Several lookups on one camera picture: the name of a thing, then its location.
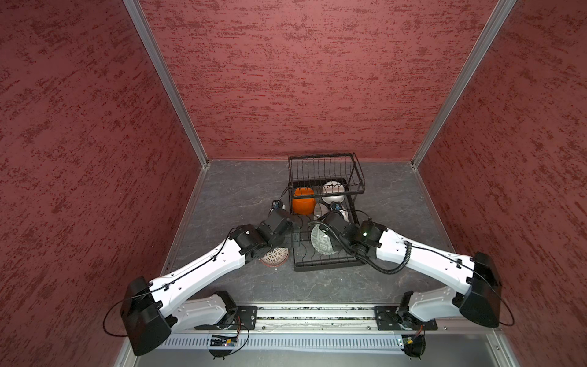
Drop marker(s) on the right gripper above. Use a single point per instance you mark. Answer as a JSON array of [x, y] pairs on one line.
[[333, 241]]

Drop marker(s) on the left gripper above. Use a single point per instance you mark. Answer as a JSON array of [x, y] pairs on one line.
[[296, 235]]

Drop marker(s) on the green patterned bowl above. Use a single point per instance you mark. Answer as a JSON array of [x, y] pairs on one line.
[[325, 246]]

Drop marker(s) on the orange bowl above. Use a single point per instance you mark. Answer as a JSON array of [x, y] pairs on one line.
[[303, 202]]

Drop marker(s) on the white bowl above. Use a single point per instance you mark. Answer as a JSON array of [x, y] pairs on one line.
[[333, 192]]

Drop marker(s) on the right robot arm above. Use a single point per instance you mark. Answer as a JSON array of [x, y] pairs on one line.
[[471, 284]]

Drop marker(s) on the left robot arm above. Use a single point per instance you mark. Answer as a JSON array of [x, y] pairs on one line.
[[152, 310]]

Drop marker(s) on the left aluminium corner profile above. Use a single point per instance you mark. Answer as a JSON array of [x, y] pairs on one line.
[[146, 35]]

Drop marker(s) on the aluminium corner profile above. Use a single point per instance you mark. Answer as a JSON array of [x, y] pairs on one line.
[[487, 36], [146, 35]]

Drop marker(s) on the right aluminium corner profile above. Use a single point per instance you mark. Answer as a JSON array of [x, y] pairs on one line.
[[487, 36]]

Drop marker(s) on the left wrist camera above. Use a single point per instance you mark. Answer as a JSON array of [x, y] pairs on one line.
[[277, 205]]

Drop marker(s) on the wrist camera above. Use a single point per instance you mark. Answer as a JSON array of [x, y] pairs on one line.
[[277, 205], [338, 207]]

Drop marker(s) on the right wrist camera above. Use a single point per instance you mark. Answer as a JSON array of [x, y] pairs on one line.
[[338, 207]]

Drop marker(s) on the black wire dish rack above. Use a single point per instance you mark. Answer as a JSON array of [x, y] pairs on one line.
[[320, 185]]

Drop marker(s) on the aluminium mounting rail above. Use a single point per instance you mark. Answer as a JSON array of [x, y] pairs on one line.
[[316, 316]]

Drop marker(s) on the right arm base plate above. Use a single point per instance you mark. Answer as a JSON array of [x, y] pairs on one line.
[[389, 318]]

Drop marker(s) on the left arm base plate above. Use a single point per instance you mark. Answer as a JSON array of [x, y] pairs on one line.
[[245, 317]]

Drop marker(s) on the perforated cable duct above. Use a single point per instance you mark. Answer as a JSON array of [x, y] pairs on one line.
[[355, 343]]

